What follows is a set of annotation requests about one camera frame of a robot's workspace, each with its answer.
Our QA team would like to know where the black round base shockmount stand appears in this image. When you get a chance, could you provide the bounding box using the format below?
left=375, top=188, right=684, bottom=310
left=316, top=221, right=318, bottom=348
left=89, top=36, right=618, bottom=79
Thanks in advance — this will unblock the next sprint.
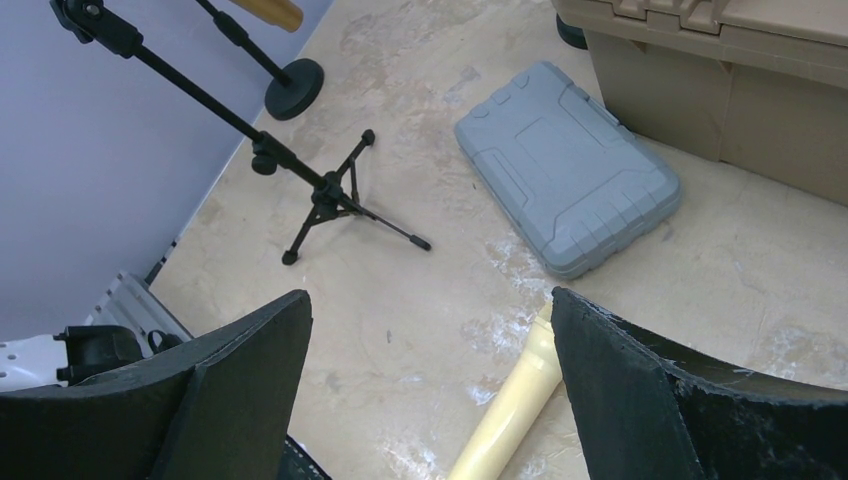
left=556, top=14, right=588, bottom=50

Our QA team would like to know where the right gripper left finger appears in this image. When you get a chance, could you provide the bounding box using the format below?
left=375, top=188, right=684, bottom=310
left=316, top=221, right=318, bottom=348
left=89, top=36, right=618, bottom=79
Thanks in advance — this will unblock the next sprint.
left=1, top=290, right=312, bottom=479

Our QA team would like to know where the black tripod mic stand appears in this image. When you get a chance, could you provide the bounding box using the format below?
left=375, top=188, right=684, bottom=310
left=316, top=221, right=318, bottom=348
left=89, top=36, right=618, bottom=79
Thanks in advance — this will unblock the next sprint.
left=50, top=0, right=431, bottom=266

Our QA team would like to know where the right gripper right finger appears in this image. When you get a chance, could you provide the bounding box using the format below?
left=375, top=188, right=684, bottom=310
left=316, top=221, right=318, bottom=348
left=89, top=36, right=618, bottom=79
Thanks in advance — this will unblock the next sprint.
left=551, top=287, right=847, bottom=479

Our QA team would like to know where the cream microphone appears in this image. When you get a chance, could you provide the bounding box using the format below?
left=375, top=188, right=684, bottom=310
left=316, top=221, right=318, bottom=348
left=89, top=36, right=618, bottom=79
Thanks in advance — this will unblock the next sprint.
left=448, top=303, right=562, bottom=479

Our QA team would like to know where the black stand for green microphone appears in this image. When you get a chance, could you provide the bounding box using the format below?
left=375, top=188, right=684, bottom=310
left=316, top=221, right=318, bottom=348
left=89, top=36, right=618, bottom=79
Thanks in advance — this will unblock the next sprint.
left=197, top=0, right=325, bottom=121

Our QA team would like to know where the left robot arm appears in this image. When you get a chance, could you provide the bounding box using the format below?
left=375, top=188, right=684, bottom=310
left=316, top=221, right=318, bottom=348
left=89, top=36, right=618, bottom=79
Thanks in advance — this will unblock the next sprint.
left=1, top=325, right=184, bottom=392

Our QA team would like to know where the gold microphone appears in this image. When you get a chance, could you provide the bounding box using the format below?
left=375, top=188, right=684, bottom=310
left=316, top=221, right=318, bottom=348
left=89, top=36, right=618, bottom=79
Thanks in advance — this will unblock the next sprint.
left=232, top=0, right=304, bottom=32

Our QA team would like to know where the grey plastic case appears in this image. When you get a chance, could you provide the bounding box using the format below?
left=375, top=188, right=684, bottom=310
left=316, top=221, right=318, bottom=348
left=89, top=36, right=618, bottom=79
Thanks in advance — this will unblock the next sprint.
left=454, top=61, right=683, bottom=280

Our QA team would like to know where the aluminium table frame rail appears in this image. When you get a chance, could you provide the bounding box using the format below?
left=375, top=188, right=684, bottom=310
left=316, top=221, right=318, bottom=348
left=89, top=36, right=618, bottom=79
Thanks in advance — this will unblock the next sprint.
left=83, top=241, right=193, bottom=350

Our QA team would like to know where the tan plastic toolbox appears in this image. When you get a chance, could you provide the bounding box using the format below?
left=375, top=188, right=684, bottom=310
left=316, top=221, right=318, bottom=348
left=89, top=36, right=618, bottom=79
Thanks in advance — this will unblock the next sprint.
left=554, top=1, right=847, bottom=204

